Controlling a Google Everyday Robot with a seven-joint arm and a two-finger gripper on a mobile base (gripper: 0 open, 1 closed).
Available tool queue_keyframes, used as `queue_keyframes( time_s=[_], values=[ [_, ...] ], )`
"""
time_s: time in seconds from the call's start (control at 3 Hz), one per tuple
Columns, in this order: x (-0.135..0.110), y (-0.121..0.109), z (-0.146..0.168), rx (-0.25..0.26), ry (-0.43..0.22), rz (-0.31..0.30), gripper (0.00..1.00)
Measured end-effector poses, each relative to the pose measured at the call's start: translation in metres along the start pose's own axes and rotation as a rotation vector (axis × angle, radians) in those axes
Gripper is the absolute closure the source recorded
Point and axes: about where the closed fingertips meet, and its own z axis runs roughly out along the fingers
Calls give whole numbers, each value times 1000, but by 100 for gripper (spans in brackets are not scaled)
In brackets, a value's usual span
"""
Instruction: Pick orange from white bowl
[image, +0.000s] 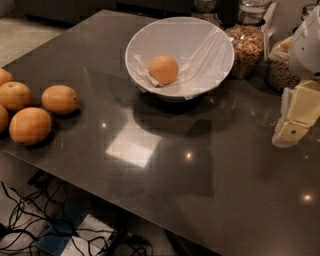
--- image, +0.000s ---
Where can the glass jar back centre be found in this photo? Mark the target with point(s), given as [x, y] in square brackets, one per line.
[206, 10]

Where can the glass jar of nuts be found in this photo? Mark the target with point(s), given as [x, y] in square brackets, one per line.
[247, 37]

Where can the blue box under table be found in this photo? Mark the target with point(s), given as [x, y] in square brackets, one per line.
[61, 230]

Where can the white bowl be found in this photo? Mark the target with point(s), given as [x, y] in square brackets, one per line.
[173, 36]

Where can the white sheet on floor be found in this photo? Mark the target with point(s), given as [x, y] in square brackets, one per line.
[93, 236]

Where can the white paper liner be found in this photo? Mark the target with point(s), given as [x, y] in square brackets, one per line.
[203, 63]

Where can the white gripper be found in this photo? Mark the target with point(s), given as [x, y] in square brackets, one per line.
[306, 53]

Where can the large front orange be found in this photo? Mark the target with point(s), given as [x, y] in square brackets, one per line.
[30, 126]

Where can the glass jar of cereal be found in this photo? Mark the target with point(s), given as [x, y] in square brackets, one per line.
[278, 75]

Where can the orange top left edge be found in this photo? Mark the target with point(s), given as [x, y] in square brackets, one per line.
[5, 76]

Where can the orange left edge lower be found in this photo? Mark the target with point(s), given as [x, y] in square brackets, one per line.
[4, 119]

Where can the orange edge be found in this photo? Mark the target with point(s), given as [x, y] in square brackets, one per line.
[4, 119]
[5, 76]

